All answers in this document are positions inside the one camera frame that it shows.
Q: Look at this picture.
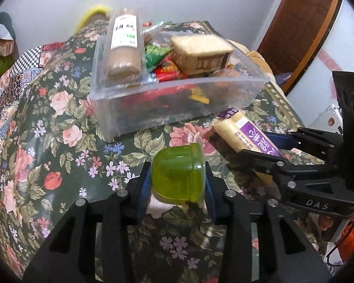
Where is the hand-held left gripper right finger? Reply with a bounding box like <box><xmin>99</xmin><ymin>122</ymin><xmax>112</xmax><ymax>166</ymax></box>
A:
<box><xmin>204</xmin><ymin>169</ymin><xmax>335</xmax><ymax>283</ymax></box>

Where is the red snack packet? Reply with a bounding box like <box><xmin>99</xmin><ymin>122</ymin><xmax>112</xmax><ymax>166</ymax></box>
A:
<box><xmin>153</xmin><ymin>62</ymin><xmax>189</xmax><ymax>80</ymax></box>

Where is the wooden door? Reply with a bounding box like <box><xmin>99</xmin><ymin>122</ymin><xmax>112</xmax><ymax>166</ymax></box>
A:
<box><xmin>257</xmin><ymin>0</ymin><xmax>328</xmax><ymax>77</ymax></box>

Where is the floral blanket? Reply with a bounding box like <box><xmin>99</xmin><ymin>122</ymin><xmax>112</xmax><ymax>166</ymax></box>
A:
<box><xmin>0</xmin><ymin>21</ymin><xmax>313</xmax><ymax>283</ymax></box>

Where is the green pea packet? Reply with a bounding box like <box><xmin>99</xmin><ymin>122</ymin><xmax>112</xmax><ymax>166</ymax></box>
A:
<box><xmin>144</xmin><ymin>43</ymin><xmax>172</xmax><ymax>68</ymax></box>

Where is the lavender cloth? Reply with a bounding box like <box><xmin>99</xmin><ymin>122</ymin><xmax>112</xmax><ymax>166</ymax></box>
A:
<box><xmin>274</xmin><ymin>72</ymin><xmax>292</xmax><ymax>87</ymax></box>

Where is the purple label bread packet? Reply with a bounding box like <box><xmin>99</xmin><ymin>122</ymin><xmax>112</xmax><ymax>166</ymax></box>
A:
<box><xmin>211</xmin><ymin>108</ymin><xmax>287</xmax><ymax>183</ymax></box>

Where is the cream blanket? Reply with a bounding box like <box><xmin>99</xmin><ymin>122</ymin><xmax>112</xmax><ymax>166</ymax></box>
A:
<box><xmin>245</xmin><ymin>43</ymin><xmax>281</xmax><ymax>86</ymax></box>

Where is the brown cake roll packet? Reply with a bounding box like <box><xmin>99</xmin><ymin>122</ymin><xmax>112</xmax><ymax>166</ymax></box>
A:
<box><xmin>102</xmin><ymin>7</ymin><xmax>145</xmax><ymax>84</ymax></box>

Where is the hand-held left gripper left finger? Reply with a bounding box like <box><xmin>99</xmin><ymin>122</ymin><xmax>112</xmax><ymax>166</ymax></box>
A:
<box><xmin>24</xmin><ymin>162</ymin><xmax>152</xmax><ymax>283</ymax></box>

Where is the person's right hand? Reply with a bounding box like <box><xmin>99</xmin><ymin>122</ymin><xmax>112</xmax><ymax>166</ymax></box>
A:
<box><xmin>313</xmin><ymin>214</ymin><xmax>338</xmax><ymax>233</ymax></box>

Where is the pile of clothes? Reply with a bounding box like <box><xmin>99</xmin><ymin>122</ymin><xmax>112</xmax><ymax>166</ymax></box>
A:
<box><xmin>0</xmin><ymin>21</ymin><xmax>20</xmax><ymax>92</ymax></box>

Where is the patchwork quilt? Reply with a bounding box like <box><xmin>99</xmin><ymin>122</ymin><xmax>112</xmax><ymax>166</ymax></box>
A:
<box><xmin>0</xmin><ymin>42</ymin><xmax>64</xmax><ymax>242</ymax></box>

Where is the wooden door frame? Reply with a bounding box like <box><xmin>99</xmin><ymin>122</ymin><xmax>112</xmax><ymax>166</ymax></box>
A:
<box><xmin>280</xmin><ymin>0</ymin><xmax>343</xmax><ymax>96</ymax></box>

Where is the yellow foam tube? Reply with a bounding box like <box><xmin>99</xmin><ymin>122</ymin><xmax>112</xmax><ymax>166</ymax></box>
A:
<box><xmin>75</xmin><ymin>4</ymin><xmax>113</xmax><ymax>33</ymax></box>

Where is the black cable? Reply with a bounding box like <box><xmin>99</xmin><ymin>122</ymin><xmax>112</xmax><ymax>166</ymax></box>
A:
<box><xmin>324</xmin><ymin>242</ymin><xmax>343</xmax><ymax>269</ymax></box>

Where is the tan cake block packet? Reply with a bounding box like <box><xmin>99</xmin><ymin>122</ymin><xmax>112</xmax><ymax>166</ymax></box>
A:
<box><xmin>169</xmin><ymin>34</ymin><xmax>235</xmax><ymax>75</ymax></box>

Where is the pink yellow snack packet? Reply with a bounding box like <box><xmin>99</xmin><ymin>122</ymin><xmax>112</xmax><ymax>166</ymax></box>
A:
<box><xmin>189</xmin><ymin>85</ymin><xmax>210</xmax><ymax>104</ymax></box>

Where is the white stickered appliance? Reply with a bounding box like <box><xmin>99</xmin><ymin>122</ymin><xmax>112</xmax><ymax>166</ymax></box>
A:
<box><xmin>308</xmin><ymin>103</ymin><xmax>343</xmax><ymax>136</ymax></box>

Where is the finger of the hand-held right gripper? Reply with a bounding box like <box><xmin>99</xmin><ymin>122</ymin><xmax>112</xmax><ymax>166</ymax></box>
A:
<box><xmin>230</xmin><ymin>149</ymin><xmax>354</xmax><ymax>217</ymax></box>
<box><xmin>262</xmin><ymin>127</ymin><xmax>345</xmax><ymax>166</ymax></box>

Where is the green jelly cup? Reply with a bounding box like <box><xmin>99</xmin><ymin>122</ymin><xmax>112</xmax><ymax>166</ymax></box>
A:
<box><xmin>150</xmin><ymin>143</ymin><xmax>207</xmax><ymax>205</ymax></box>

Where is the clear plastic storage box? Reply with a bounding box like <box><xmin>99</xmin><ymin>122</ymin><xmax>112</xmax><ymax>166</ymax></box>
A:
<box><xmin>90</xmin><ymin>29</ymin><xmax>272</xmax><ymax>140</ymax></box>

